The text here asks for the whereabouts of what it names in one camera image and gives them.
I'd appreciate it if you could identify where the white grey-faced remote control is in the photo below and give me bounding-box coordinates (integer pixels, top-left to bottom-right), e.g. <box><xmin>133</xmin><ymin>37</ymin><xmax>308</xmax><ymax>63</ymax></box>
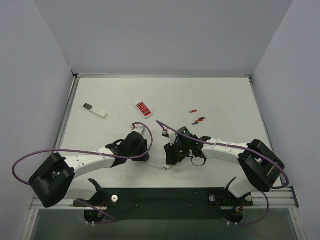
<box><xmin>147</xmin><ymin>154</ymin><xmax>170</xmax><ymax>171</ymax></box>

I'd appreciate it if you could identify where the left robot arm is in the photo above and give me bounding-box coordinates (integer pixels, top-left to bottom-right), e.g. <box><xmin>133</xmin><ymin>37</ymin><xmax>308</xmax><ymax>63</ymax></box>
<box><xmin>28</xmin><ymin>131</ymin><xmax>150</xmax><ymax>208</ymax></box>

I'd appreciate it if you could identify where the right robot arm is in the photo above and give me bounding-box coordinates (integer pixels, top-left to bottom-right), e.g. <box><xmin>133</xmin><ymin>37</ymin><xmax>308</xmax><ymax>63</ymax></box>
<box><xmin>162</xmin><ymin>127</ymin><xmax>285</xmax><ymax>199</ymax></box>

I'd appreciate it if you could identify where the red remote control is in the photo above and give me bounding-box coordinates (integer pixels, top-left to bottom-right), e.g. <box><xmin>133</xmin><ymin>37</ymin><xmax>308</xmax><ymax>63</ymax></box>
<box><xmin>134</xmin><ymin>100</ymin><xmax>153</xmax><ymax>119</ymax></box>

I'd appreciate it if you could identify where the slim white remote control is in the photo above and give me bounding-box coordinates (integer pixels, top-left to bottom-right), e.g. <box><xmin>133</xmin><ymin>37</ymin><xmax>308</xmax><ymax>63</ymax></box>
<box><xmin>83</xmin><ymin>103</ymin><xmax>108</xmax><ymax>119</ymax></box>

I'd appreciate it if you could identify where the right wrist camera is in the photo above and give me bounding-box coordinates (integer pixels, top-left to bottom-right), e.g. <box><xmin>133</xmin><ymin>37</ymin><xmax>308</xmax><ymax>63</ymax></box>
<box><xmin>162</xmin><ymin>129</ymin><xmax>176</xmax><ymax>146</ymax></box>

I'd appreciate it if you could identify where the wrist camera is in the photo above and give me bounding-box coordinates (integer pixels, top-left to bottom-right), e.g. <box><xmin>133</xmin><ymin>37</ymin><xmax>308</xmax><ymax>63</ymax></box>
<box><xmin>131</xmin><ymin>123</ymin><xmax>146</xmax><ymax>136</ymax></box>
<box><xmin>162</xmin><ymin>129</ymin><xmax>176</xmax><ymax>146</ymax></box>

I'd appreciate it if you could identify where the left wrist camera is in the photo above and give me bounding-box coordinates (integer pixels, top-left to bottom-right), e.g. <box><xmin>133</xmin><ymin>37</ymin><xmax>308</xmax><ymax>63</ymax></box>
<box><xmin>131</xmin><ymin>123</ymin><xmax>146</xmax><ymax>136</ymax></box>

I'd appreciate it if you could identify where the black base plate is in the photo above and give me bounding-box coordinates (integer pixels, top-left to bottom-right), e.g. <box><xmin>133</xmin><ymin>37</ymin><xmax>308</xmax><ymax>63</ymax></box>
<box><xmin>83</xmin><ymin>187</ymin><xmax>253</xmax><ymax>223</ymax></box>

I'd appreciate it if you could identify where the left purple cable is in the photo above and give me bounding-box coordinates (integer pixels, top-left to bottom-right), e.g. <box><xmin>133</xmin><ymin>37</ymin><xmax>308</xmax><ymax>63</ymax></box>
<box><xmin>11</xmin><ymin>121</ymin><xmax>154</xmax><ymax>223</ymax></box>

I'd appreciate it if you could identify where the purple cable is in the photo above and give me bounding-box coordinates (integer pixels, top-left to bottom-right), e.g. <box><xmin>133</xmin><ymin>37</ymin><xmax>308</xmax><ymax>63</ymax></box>
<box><xmin>156</xmin><ymin>120</ymin><xmax>291</xmax><ymax>227</ymax></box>
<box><xmin>11</xmin><ymin>121</ymin><xmax>154</xmax><ymax>223</ymax></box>

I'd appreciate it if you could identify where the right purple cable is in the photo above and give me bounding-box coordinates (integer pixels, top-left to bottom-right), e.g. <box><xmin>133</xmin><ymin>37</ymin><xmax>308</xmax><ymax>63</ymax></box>
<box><xmin>156</xmin><ymin>120</ymin><xmax>291</xmax><ymax>227</ymax></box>

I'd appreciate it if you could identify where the aluminium front rail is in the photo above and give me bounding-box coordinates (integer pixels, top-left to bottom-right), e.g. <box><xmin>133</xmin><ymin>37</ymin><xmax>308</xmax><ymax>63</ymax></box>
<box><xmin>29</xmin><ymin>187</ymin><xmax>300</xmax><ymax>210</ymax></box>

